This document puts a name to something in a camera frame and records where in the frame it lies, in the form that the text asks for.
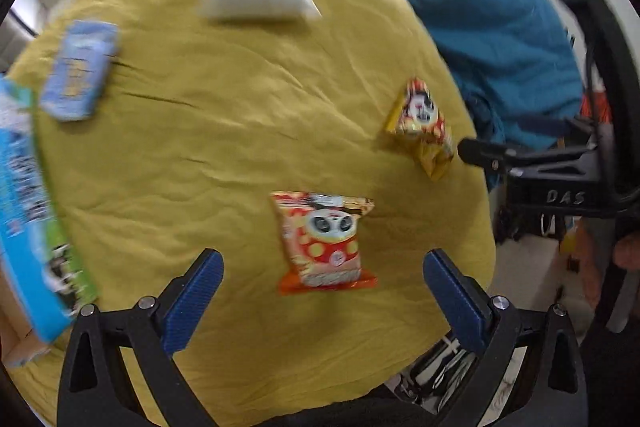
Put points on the teal cloth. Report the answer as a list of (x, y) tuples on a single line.
[(500, 47)]

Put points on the white striped object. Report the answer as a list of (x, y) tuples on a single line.
[(442, 369)]

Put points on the red panda snack packet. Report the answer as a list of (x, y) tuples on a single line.
[(327, 242)]

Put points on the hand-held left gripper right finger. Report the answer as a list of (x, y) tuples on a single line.
[(454, 299)]

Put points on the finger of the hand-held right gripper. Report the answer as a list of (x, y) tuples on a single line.
[(480, 152)]

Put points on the black metal frame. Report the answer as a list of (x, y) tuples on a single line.
[(607, 72)]

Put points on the cardboard box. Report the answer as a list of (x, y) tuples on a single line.
[(17, 337)]

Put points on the yellow panda snack packet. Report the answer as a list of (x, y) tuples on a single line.
[(422, 122)]

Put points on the yellow cloth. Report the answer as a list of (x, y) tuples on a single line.
[(250, 117)]

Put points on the blue green printed carton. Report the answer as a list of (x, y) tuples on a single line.
[(30, 217)]

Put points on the light blue tissue packet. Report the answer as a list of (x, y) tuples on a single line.
[(80, 69)]

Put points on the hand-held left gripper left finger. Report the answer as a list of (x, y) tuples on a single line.
[(196, 299)]

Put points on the person's right hand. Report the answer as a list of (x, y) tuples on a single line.
[(629, 252)]

